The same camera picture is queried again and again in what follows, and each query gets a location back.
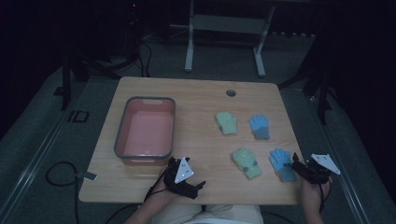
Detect person's right hand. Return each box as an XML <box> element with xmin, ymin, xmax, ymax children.
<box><xmin>299</xmin><ymin>176</ymin><xmax>332</xmax><ymax>207</ymax></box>

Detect black background floor cable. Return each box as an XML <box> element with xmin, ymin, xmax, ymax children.
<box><xmin>136</xmin><ymin>39</ymin><xmax>154</xmax><ymax>78</ymax></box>

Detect plain green knit glove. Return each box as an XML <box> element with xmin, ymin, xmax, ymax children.
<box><xmin>214</xmin><ymin>111</ymin><xmax>238</xmax><ymax>136</ymax></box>

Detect black looped floor cable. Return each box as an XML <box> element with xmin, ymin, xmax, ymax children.
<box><xmin>45</xmin><ymin>161</ymin><xmax>81</xmax><ymax>224</ymax></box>

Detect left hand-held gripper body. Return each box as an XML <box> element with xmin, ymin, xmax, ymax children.
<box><xmin>162</xmin><ymin>156</ymin><xmax>196</xmax><ymax>192</ymax></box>

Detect person's beige trousers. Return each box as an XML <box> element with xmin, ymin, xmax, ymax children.
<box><xmin>148</xmin><ymin>203</ymin><xmax>265</xmax><ymax>224</ymax></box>

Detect gray table edge clip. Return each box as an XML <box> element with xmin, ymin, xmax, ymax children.
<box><xmin>75</xmin><ymin>171</ymin><xmax>98</xmax><ymax>182</ymax></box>

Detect blue and gray knit glove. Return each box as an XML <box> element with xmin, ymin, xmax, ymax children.
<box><xmin>268</xmin><ymin>148</ymin><xmax>297</xmax><ymax>183</ymax></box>
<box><xmin>248</xmin><ymin>114</ymin><xmax>271</xmax><ymax>141</ymax></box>

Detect person's left hand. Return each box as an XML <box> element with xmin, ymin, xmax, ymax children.
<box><xmin>148</xmin><ymin>178</ymin><xmax>179</xmax><ymax>204</ymax></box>

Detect pink basin with gray rim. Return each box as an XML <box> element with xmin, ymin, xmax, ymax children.
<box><xmin>113</xmin><ymin>96</ymin><xmax>177</xmax><ymax>167</ymax></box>

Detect hand-held gripper black cable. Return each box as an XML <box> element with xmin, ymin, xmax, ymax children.
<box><xmin>317</xmin><ymin>181</ymin><xmax>332</xmax><ymax>214</ymax></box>
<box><xmin>143</xmin><ymin>169</ymin><xmax>171</xmax><ymax>202</ymax></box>

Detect black tripod stand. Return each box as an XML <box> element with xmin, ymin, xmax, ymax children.
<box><xmin>277</xmin><ymin>60</ymin><xmax>334</xmax><ymax>126</ymax></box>
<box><xmin>53</xmin><ymin>50</ymin><xmax>142</xmax><ymax>112</ymax></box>

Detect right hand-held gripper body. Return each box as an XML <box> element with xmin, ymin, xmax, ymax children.
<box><xmin>295</xmin><ymin>153</ymin><xmax>342</xmax><ymax>186</ymax></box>

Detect white metal stand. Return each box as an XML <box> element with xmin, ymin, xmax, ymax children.
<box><xmin>169</xmin><ymin>0</ymin><xmax>276</xmax><ymax>78</ymax></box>

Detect left hand-held gripper black cable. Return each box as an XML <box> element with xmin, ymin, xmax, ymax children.
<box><xmin>143</xmin><ymin>169</ymin><xmax>171</xmax><ymax>202</ymax></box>

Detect metal floor rail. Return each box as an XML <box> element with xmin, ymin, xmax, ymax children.
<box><xmin>306</xmin><ymin>94</ymin><xmax>373</xmax><ymax>224</ymax></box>
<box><xmin>0</xmin><ymin>78</ymin><xmax>90</xmax><ymax>218</ymax></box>

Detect green knit glove gray dots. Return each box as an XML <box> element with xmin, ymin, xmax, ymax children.
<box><xmin>231</xmin><ymin>147</ymin><xmax>263</xmax><ymax>180</ymax></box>

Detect right hand-held gripper black cable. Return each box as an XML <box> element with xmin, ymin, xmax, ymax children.
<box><xmin>317</xmin><ymin>181</ymin><xmax>332</xmax><ymax>214</ymax></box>

